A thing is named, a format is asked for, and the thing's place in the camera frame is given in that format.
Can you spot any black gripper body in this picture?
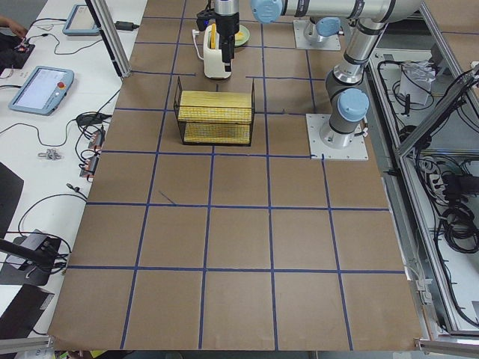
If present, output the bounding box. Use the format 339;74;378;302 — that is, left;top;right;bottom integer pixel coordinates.
216;12;240;39

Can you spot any white toaster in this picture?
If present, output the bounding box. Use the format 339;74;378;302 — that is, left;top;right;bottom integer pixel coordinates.
203;25;231;79

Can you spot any bread slice in toaster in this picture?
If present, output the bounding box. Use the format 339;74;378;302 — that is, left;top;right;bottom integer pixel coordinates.
208;23;219;50

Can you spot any triangular bread on plate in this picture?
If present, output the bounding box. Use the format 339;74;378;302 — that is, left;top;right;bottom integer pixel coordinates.
235;31;248;46

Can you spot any green plate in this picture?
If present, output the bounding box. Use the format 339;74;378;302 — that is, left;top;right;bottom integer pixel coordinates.
234;25;250;48

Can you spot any wooden step shelf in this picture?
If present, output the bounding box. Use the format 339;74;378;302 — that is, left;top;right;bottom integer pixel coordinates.
177;90;252;144

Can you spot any black power adapter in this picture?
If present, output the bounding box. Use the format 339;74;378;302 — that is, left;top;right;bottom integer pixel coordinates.
115;21;140;31

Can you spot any far teach pendant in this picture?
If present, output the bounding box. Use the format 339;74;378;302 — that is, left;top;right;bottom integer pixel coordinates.
62;4;100;36

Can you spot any teach pendant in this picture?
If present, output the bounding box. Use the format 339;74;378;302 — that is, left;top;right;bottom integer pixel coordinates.
62;4;100;36
8;66;75;116

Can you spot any near teach pendant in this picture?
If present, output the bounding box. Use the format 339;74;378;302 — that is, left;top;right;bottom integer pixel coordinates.
8;66;75;116

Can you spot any brown paper table cover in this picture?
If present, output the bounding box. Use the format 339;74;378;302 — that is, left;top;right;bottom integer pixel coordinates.
49;1;422;351

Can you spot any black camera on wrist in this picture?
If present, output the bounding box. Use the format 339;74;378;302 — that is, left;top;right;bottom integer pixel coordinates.
196;9;216;31

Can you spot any white toaster plug cable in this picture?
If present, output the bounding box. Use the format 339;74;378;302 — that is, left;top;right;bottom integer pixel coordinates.
191;28;205;62

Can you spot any black wire basket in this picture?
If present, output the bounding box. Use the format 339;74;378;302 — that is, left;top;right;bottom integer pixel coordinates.
173;76;257;147

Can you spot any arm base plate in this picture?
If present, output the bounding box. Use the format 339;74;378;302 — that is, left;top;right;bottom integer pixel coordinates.
306;114;368;161
293;17;341;51

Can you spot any aluminium frame post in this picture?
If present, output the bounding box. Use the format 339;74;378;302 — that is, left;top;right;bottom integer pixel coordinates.
85;0;131;79

